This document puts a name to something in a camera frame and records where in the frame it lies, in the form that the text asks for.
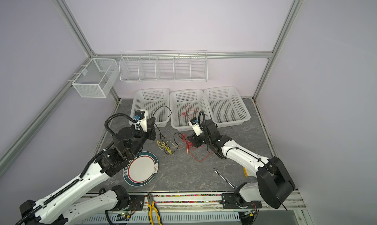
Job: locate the white wire wall shelf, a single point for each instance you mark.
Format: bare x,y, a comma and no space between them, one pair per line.
163,65

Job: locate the silver wrench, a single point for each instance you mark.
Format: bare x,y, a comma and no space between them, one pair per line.
224,178

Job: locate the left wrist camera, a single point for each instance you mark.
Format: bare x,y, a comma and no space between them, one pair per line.
141,118

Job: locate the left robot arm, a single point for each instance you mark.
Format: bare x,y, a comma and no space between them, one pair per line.
60,207

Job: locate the yellow handled pliers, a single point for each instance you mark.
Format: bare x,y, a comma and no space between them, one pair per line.
153,209

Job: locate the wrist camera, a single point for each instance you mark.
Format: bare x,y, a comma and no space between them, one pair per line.
141,118
194,124

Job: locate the green rimmed white plate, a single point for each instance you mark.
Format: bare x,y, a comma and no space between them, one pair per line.
141,170

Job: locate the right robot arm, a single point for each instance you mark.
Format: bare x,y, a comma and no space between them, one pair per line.
274,184

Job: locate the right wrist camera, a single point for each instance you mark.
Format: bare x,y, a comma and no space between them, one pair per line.
194,124

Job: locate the right white plastic basket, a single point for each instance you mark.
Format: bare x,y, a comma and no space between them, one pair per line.
226,106

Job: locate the white yellow work glove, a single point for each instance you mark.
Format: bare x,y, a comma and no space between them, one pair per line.
246,172

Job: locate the white plastic basket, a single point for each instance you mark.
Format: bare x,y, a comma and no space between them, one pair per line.
156,102
185,105
226,106

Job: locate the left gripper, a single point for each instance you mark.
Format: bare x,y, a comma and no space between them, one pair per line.
150,129

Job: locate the middle white plastic basket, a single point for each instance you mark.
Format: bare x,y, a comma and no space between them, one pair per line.
185,105

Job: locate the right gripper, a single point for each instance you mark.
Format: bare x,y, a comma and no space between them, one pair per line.
195,139

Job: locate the left white plastic basket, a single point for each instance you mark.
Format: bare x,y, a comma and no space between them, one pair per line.
156,102

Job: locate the white mesh wall box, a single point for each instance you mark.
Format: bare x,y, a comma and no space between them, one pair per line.
97,78

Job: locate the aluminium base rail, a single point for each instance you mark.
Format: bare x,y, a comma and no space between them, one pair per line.
187,202

